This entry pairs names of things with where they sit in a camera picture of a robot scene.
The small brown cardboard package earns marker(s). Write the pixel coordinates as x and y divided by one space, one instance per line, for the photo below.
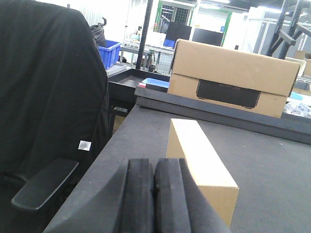
188 141

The large cardboard box printed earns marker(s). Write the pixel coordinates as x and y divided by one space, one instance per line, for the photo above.
232 78

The blue plastic bin background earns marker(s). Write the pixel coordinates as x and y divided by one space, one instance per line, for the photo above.
110 54

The black vertical post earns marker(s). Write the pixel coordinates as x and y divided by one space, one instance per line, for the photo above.
144 33

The black covered chair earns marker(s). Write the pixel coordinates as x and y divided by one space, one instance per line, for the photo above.
53 110

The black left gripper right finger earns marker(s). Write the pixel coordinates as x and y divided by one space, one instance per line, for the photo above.
180 207

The light blue tray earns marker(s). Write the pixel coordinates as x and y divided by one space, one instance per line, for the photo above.
156 82

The black monitors background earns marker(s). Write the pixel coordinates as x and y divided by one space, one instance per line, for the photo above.
177 31

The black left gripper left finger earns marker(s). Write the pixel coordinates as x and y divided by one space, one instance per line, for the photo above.
123 205

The black tray table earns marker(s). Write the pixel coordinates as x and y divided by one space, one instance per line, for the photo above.
122 86

